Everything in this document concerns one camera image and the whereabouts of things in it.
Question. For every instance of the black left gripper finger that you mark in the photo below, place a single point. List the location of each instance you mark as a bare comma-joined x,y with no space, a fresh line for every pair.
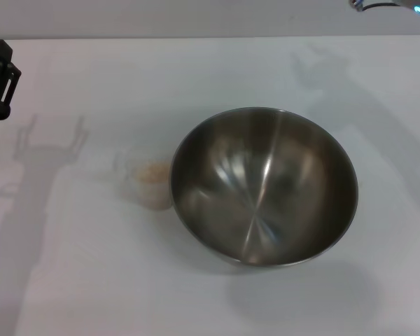
5,80

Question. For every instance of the stainless steel mixing bowl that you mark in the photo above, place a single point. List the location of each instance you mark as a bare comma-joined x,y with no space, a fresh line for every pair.
266,185

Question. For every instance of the translucent plastic measuring cup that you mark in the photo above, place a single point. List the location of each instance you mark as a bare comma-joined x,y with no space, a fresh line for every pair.
150,196

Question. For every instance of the rice grains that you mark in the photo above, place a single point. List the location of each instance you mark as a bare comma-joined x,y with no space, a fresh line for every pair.
150,172

